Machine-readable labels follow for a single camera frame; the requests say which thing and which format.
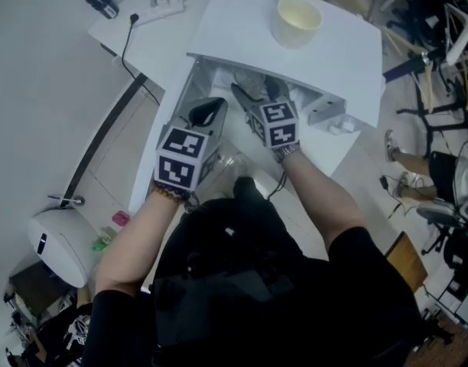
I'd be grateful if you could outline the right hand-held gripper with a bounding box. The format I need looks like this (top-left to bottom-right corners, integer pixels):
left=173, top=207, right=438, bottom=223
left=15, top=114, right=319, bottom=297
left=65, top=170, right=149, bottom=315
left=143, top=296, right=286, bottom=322
left=229, top=75, right=301, bottom=151

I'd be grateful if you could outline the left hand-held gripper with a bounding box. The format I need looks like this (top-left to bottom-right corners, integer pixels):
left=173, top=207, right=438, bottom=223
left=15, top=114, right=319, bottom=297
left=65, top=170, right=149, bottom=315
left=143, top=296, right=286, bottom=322
left=153, top=96, right=230, bottom=190

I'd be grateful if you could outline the cream cup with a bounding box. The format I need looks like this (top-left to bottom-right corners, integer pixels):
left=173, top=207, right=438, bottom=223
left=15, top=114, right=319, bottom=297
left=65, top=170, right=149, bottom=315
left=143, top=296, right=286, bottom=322
left=271, top=0, right=323, bottom=50

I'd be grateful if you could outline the white cabinet appliance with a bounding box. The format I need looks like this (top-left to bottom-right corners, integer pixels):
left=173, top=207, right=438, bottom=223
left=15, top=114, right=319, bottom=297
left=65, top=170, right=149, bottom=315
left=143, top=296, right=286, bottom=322
left=127, top=0, right=384, bottom=216

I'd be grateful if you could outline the person's right forearm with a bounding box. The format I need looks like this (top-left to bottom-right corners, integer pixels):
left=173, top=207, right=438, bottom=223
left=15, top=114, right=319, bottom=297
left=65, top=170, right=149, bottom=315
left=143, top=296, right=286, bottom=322
left=279, top=153, right=367, bottom=261

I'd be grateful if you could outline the person's left forearm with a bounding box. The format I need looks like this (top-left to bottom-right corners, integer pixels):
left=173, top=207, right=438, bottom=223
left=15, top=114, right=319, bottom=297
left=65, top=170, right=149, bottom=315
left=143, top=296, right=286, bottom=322
left=94, top=189, right=189, bottom=294

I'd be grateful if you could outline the silver wristwatch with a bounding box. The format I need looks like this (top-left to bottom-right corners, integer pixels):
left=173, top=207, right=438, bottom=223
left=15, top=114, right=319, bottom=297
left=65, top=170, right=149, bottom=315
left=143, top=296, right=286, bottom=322
left=274, top=143, right=302, bottom=164

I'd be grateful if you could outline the person's black shoe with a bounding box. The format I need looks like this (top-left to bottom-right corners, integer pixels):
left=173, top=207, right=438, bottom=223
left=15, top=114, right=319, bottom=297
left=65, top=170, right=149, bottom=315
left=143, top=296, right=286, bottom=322
left=232, top=176, right=268, bottom=206

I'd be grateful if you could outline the black table leg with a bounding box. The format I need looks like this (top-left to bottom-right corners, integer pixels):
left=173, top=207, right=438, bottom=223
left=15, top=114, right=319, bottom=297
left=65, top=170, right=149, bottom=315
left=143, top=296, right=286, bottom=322
left=61, top=73, right=148, bottom=208

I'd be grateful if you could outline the black metal pole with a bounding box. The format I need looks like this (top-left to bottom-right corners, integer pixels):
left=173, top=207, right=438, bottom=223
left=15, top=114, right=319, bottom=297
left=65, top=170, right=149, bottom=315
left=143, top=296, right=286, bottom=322
left=382, top=50, right=430, bottom=83

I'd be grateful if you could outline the white blue pen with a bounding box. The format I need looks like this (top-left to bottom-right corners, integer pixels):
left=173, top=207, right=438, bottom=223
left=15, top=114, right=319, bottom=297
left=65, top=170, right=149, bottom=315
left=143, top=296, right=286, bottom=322
left=47, top=194, right=85, bottom=206

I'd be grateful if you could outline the green plastic item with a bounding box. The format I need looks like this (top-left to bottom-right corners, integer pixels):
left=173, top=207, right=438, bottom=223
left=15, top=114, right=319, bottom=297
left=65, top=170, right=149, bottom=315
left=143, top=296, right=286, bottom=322
left=90, top=226, right=119, bottom=252

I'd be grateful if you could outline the black floor stand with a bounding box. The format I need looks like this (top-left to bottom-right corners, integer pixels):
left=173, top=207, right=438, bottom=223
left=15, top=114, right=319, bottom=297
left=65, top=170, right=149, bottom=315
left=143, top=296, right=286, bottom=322
left=396, top=86, right=468, bottom=158

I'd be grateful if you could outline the black chest pack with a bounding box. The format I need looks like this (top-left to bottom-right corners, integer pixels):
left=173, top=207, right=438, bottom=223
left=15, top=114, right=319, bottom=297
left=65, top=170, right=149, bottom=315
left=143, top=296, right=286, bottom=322
left=153, top=250, right=296, bottom=347

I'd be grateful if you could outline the white round appliance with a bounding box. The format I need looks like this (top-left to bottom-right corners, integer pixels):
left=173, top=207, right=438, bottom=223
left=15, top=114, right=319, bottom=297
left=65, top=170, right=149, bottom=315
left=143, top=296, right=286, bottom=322
left=26, top=207, right=99, bottom=289

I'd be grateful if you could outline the grey office chair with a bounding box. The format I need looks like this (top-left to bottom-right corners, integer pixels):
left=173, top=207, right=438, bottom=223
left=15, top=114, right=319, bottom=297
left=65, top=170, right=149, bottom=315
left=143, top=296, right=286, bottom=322
left=415, top=200, right=468, bottom=255

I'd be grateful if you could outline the brown wooden stool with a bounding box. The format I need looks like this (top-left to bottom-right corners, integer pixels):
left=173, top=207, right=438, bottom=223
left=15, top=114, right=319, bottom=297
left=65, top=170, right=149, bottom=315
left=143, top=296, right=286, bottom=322
left=385, top=230, right=429, bottom=294

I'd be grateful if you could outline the person's black shirt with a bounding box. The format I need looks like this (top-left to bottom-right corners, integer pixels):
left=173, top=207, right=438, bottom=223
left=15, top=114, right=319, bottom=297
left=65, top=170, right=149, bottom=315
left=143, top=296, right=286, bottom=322
left=80, top=196, right=424, bottom=367

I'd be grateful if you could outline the dark brown low table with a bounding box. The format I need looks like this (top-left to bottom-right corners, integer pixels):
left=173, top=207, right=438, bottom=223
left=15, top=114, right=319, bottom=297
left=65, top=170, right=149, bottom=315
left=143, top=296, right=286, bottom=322
left=8, top=260, right=76, bottom=320

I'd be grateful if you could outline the brown bead bracelet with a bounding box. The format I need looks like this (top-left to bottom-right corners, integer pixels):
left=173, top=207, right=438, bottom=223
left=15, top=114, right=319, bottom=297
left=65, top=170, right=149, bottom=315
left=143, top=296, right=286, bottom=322
left=149, top=180, right=193, bottom=206

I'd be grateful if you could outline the black power cable with plug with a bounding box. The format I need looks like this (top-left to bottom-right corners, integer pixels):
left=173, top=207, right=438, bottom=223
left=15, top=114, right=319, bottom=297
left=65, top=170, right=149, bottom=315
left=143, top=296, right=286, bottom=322
left=121, top=12, right=162, bottom=106

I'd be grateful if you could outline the black camera white label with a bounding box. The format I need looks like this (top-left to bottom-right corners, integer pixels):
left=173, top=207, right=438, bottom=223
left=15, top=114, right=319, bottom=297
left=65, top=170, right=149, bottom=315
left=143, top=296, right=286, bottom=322
left=83, top=0, right=120, bottom=20

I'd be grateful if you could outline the white chair frame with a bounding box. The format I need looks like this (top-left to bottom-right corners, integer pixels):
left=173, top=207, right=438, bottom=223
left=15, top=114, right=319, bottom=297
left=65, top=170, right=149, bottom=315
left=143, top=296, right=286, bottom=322
left=444, top=2, right=468, bottom=67

